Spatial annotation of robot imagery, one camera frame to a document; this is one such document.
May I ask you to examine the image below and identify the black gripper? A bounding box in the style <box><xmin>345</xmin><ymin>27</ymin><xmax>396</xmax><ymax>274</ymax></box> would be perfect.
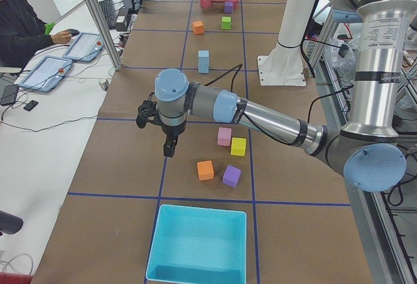
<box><xmin>136</xmin><ymin>92</ymin><xmax>186</xmax><ymax>158</ymax></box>

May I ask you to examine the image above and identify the light blue foam block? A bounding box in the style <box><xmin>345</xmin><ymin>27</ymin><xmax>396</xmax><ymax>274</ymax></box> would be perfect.
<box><xmin>198</xmin><ymin>62</ymin><xmax>209</xmax><ymax>74</ymax></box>

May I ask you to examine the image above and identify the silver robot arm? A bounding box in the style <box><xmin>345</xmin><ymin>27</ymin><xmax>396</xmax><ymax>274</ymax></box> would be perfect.
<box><xmin>136</xmin><ymin>0</ymin><xmax>416</xmax><ymax>192</ymax></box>

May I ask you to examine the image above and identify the person's hand on mouse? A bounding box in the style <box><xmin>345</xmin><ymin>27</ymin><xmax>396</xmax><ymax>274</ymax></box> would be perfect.
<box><xmin>51</xmin><ymin>30</ymin><xmax>72</xmax><ymax>44</ymax></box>

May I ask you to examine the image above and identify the far orange foam block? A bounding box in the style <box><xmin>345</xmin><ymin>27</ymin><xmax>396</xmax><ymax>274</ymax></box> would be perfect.
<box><xmin>197</xmin><ymin>160</ymin><xmax>214</xmax><ymax>181</ymax></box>

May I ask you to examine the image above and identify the orange foam block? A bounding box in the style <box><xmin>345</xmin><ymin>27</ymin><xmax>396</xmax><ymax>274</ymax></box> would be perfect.
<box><xmin>197</xmin><ymin>160</ymin><xmax>214</xmax><ymax>181</ymax></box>
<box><xmin>192</xmin><ymin>21</ymin><xmax>205</xmax><ymax>35</ymax></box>

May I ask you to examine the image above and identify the light pink foam block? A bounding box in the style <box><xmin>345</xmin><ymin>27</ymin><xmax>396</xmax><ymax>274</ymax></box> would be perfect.
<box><xmin>217</xmin><ymin>127</ymin><xmax>232</xmax><ymax>147</ymax></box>

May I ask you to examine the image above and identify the upper teach pendant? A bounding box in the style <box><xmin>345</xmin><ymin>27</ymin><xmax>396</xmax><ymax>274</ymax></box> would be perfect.
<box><xmin>63</xmin><ymin>33</ymin><xmax>104</xmax><ymax>63</ymax></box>

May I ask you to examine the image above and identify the teach pendant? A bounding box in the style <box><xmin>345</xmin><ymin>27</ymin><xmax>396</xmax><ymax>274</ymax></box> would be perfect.
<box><xmin>63</xmin><ymin>33</ymin><xmax>104</xmax><ymax>63</ymax></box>
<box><xmin>18</xmin><ymin>55</ymin><xmax>73</xmax><ymax>92</ymax></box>

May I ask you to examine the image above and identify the yellow foam block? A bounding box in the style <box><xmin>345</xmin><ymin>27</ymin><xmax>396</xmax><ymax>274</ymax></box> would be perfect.
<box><xmin>230</xmin><ymin>137</ymin><xmax>247</xmax><ymax>157</ymax></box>

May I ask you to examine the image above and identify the far purple foam block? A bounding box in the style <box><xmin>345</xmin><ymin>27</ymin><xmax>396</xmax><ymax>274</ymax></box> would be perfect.
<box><xmin>222</xmin><ymin>165</ymin><xmax>241</xmax><ymax>188</ymax></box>

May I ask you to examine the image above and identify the purple foam block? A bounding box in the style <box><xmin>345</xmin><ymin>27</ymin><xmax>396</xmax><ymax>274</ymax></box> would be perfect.
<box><xmin>222</xmin><ymin>165</ymin><xmax>241</xmax><ymax>188</ymax></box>
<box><xmin>223</xmin><ymin>1</ymin><xmax>234</xmax><ymax>14</ymax></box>

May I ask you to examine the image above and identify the lower teach pendant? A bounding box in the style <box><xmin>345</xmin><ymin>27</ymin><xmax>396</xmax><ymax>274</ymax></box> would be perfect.
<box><xmin>18</xmin><ymin>55</ymin><xmax>73</xmax><ymax>92</ymax></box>

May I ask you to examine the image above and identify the black computer mouse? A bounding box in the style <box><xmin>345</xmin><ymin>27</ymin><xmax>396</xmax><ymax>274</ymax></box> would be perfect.
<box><xmin>67</xmin><ymin>29</ymin><xmax>80</xmax><ymax>36</ymax></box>

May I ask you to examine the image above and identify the black keyboard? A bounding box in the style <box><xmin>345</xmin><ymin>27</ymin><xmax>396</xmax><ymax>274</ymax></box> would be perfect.
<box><xmin>98</xmin><ymin>0</ymin><xmax>116</xmax><ymax>29</ymax></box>

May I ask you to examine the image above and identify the black smartphone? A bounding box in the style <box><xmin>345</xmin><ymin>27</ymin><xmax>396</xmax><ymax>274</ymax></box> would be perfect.
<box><xmin>23</xmin><ymin>100</ymin><xmax>38</xmax><ymax>111</ymax></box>

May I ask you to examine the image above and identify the green foam block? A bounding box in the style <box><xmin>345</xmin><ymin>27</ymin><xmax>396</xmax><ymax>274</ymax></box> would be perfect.
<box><xmin>221</xmin><ymin>16</ymin><xmax>231</xmax><ymax>30</ymax></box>

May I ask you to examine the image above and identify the red foam block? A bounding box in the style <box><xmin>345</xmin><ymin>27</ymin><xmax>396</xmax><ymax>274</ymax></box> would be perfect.
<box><xmin>199</xmin><ymin>0</ymin><xmax>212</xmax><ymax>8</ymax></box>

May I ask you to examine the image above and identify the teal plastic bin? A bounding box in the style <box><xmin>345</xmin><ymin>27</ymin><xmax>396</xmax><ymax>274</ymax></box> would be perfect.
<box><xmin>146</xmin><ymin>205</ymin><xmax>247</xmax><ymax>283</ymax></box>

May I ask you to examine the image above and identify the pink-red foam block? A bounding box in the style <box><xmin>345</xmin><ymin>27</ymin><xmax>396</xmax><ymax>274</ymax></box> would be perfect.
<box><xmin>227</xmin><ymin>0</ymin><xmax>238</xmax><ymax>8</ymax></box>

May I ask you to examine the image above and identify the seated person black jacket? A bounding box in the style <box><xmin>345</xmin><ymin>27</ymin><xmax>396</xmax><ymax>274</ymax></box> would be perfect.
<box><xmin>1</xmin><ymin>0</ymin><xmax>54</xmax><ymax>68</ymax></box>

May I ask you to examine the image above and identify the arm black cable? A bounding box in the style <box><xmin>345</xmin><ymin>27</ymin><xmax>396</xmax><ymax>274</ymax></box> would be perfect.
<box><xmin>203</xmin><ymin>63</ymin><xmax>323</xmax><ymax>145</ymax></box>

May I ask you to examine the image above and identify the white pedestal column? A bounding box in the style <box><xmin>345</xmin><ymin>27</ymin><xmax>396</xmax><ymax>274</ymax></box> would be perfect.
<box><xmin>257</xmin><ymin>0</ymin><xmax>316</xmax><ymax>87</ymax></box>

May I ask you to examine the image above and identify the aluminium frame post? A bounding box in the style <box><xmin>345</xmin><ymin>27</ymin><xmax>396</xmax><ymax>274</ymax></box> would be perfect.
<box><xmin>85</xmin><ymin>0</ymin><xmax>122</xmax><ymax>71</ymax></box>

